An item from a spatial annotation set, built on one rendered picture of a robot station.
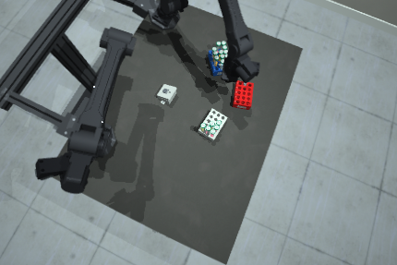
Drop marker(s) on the red lego-style plate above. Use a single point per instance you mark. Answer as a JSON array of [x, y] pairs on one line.
[[244, 100]]

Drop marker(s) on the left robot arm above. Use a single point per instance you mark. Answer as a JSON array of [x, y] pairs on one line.
[[235, 27]]

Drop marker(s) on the white tube rack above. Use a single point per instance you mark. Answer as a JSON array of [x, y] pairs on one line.
[[213, 116]]

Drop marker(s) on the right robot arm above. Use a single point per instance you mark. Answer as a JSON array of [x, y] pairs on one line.
[[85, 141]]

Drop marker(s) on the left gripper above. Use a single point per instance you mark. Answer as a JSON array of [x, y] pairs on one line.
[[227, 72]]

